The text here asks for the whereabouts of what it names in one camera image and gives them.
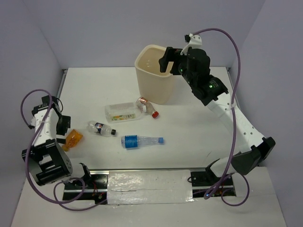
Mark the pepsi label clear bottle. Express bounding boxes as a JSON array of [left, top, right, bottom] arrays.
[[87, 121, 116, 137]]

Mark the square clear juice bottle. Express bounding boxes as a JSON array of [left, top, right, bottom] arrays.
[[105, 102, 147, 123]]

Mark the blue cap clear bottle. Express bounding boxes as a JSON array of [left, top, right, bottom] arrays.
[[121, 135, 164, 149]]

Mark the red cap clear bottle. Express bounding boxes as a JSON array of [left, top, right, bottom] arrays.
[[136, 97, 159, 119]]

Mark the orange juice bottle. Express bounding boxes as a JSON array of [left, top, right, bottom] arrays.
[[62, 129, 83, 152]]

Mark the white foil cover sheet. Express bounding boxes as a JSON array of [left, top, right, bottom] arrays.
[[107, 170, 194, 205]]

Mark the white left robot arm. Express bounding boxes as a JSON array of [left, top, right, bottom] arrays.
[[28, 96, 73, 186]]

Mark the beige plastic bin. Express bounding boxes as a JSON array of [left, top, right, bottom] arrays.
[[134, 44, 175, 105]]

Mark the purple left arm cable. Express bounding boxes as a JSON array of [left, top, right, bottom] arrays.
[[20, 89, 109, 211]]

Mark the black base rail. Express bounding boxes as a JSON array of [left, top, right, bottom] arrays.
[[62, 168, 236, 205]]

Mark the aluminium table edge rail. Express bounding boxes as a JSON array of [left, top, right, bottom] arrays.
[[56, 69, 68, 98]]

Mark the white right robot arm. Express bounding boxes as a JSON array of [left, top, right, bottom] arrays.
[[159, 47, 276, 185]]

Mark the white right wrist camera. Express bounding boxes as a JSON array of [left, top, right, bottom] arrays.
[[182, 33, 202, 55]]

